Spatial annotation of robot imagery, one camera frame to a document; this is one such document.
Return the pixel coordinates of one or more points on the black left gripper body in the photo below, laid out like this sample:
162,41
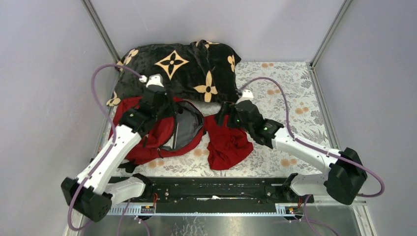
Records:
164,101

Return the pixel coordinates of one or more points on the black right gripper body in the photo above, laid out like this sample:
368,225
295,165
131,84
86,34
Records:
234,120

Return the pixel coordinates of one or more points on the red student backpack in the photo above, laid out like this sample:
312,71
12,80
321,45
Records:
170,137

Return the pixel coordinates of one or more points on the black floral plush blanket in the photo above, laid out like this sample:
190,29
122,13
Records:
202,71

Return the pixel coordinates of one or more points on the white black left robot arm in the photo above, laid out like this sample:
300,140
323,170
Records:
90,192

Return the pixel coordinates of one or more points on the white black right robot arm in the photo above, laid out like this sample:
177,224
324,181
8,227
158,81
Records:
341,176

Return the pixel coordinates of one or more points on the red cloth garment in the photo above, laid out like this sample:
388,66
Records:
227,146

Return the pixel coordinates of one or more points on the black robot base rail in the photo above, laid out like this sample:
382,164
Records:
242,195

